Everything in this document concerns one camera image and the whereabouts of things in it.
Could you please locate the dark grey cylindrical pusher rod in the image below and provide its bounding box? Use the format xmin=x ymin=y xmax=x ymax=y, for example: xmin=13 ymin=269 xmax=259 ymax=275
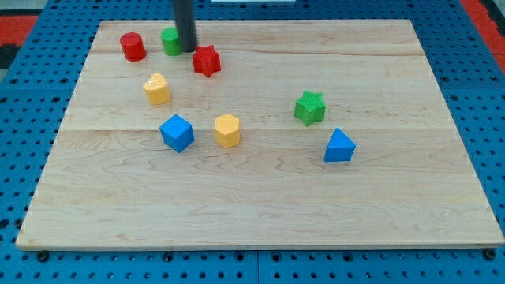
xmin=172 ymin=0 xmax=197 ymax=53

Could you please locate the yellow heart block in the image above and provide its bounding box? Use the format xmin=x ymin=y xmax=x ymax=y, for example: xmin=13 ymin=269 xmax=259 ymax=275
xmin=143 ymin=73 xmax=171 ymax=105

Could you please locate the red cylinder block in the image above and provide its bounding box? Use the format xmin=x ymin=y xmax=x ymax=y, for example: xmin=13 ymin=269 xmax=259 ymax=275
xmin=119 ymin=32 xmax=146 ymax=62

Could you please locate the green star block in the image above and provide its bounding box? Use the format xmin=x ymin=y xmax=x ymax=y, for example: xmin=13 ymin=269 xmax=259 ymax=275
xmin=294 ymin=90 xmax=326 ymax=126

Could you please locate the yellow hexagon block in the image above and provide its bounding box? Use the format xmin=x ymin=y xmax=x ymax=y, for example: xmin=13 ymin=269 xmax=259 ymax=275
xmin=214 ymin=114 xmax=240 ymax=148

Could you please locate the blue triangle block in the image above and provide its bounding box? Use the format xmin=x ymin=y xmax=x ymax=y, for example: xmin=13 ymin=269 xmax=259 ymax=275
xmin=324 ymin=128 xmax=357 ymax=163

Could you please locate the red star block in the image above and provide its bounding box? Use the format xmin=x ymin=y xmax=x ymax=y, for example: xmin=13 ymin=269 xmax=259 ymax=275
xmin=193 ymin=45 xmax=221 ymax=77

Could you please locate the green cylinder block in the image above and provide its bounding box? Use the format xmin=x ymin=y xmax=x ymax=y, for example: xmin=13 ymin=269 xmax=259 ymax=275
xmin=160 ymin=27 xmax=182 ymax=56

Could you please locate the blue cube block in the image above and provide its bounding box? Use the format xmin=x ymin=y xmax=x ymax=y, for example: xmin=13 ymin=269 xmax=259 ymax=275
xmin=159 ymin=114 xmax=195 ymax=153

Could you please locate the light wooden board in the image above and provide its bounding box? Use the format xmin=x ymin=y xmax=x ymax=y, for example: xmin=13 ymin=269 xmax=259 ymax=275
xmin=16 ymin=20 xmax=504 ymax=251

